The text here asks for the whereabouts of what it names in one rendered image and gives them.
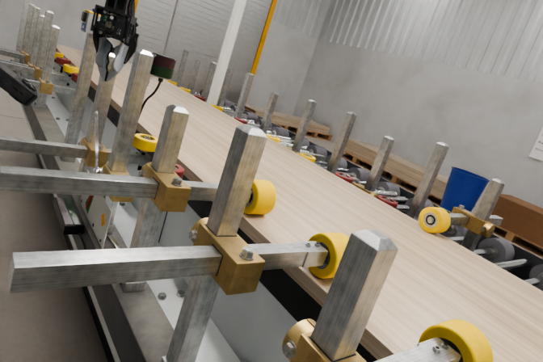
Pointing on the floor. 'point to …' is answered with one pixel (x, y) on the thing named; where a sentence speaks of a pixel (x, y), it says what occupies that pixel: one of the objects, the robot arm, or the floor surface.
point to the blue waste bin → (463, 189)
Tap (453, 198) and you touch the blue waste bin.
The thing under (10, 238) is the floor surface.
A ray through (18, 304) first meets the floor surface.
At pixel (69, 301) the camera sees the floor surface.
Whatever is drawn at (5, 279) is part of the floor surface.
